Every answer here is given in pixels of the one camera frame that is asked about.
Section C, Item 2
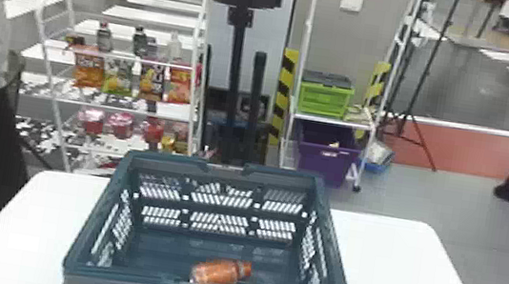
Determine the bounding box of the purple crate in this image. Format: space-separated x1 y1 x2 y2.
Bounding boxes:
289 118 367 190

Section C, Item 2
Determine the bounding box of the red noodle cup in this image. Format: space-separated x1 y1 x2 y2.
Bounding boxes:
106 110 137 141
139 115 167 148
168 120 192 145
74 105 108 138

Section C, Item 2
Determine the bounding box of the green crate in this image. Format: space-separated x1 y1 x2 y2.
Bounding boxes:
295 68 358 123

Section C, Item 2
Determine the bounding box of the red snack packet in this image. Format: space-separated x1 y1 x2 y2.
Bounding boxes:
164 61 197 107

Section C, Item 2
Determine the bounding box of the white shelf trolley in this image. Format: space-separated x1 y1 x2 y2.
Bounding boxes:
275 0 399 194

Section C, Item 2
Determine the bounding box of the blue basket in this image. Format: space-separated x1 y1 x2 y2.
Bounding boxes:
59 137 366 284

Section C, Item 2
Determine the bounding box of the yellow snack packet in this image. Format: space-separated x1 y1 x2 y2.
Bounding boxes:
135 57 170 103

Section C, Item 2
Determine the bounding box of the clear bottle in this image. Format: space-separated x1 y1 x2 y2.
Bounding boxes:
163 29 186 65

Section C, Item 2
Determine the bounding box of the orange bottle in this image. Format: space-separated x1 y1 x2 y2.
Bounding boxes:
188 253 255 284

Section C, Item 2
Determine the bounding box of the green snack packet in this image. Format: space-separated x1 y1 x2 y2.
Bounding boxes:
100 56 137 98

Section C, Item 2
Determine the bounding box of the dark bottle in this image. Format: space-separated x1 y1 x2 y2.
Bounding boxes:
130 24 152 59
93 20 118 55

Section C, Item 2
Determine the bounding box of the orange snack packet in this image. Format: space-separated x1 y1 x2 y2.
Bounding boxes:
69 42 110 91

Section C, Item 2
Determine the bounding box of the black tripod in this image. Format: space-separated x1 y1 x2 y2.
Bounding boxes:
374 0 463 173

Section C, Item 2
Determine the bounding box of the yellow black striped post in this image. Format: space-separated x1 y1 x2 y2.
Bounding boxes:
361 58 393 114
268 46 301 143

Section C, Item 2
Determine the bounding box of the white wall plate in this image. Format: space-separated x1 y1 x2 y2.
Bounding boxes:
338 0 366 15

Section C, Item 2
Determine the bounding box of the white wire rack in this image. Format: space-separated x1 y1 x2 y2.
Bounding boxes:
0 0 225 193

